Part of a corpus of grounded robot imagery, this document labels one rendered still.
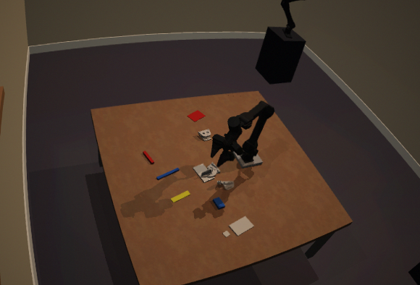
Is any yellow flat bar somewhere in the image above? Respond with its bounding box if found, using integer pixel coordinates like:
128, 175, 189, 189
170, 191, 191, 203

